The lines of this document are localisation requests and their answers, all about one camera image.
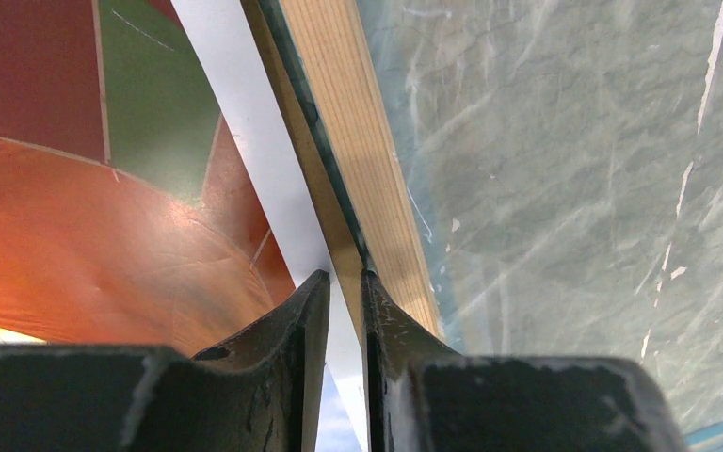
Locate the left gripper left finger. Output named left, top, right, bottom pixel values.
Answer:
left=0, top=270, right=330, bottom=451

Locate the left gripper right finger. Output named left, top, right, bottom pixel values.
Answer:
left=361, top=270, right=687, bottom=451

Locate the brown frame backing board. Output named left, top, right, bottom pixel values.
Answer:
left=240, top=1, right=364, bottom=339

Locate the hot air balloon photo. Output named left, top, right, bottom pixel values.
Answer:
left=0, top=1, right=361, bottom=451

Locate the wooden picture frame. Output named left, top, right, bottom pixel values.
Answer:
left=260, top=1, right=723, bottom=451

